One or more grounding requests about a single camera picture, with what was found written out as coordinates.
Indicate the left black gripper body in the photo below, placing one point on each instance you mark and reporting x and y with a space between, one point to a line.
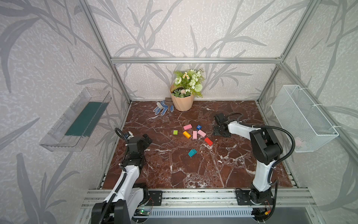
146 140

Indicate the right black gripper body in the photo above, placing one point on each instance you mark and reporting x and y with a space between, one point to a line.
220 128

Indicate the red rectangular block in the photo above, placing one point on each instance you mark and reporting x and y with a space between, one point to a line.
208 141

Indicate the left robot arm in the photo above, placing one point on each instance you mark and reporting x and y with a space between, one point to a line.
120 205

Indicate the pink block right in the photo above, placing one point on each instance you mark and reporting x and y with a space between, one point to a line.
201 133

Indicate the orange rectangular block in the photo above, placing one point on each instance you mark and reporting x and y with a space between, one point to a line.
186 134

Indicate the pink block far left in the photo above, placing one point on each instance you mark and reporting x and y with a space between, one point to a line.
187 127

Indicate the teal wedge block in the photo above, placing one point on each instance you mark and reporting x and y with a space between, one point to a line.
192 152

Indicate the beige flower pot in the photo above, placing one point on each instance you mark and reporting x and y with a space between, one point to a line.
181 104

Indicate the green artificial plant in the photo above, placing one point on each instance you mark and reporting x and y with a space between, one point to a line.
188 83

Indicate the blue dotted work glove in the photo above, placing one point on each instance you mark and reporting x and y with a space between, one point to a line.
163 107

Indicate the left green circuit board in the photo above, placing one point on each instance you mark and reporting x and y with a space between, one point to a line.
142 212

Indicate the pink object in basket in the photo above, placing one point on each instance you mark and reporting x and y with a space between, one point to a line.
298 142

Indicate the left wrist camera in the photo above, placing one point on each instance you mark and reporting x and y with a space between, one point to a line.
128 135

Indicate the clear plastic wall shelf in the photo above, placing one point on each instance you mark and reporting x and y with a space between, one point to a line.
74 128

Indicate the white wire basket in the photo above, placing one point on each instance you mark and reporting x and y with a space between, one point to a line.
300 116

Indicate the aluminium cage frame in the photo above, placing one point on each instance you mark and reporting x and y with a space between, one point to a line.
278 61

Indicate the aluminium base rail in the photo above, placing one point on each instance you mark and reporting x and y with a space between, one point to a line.
223 203

